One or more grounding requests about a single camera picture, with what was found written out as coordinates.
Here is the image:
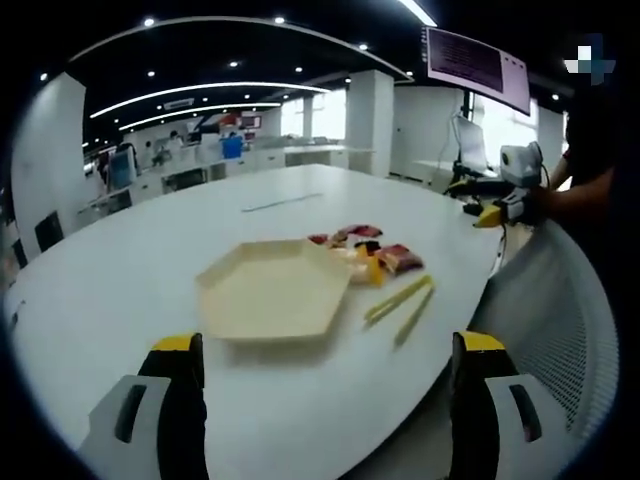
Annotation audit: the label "desk monitor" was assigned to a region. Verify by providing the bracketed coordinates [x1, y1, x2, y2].
[451, 113, 490, 172]

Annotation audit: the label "white square pillar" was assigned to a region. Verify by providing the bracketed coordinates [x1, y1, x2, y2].
[345, 68, 396, 177]

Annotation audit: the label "yellow food packet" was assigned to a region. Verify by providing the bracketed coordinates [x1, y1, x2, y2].
[366, 259, 390, 287]

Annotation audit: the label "thin gripper cable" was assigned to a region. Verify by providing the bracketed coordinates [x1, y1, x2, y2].
[495, 223, 509, 274]

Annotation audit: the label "white mesh chair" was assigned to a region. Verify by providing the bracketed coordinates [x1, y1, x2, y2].
[468, 218, 622, 442]

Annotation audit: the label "yellow-green food tongs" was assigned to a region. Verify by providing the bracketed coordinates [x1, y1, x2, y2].
[362, 274, 437, 350]

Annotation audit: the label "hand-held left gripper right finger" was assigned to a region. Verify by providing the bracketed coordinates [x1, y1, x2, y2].
[449, 330, 557, 480]

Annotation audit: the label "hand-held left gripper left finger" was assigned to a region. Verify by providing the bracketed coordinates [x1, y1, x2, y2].
[74, 332, 209, 480]

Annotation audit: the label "beige hexagonal container tray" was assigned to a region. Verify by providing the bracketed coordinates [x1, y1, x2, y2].
[194, 238, 354, 349]

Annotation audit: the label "dark red food packet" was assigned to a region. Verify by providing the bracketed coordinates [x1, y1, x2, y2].
[374, 243, 426, 276]

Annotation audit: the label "hanging purple screen monitor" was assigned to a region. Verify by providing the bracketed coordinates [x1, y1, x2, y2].
[420, 25, 532, 117]

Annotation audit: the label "black office chair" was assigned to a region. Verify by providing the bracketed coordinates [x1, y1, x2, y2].
[33, 210, 66, 253]

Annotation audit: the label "yellow black monitor stand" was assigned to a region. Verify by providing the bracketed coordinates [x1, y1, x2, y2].
[443, 167, 514, 202]

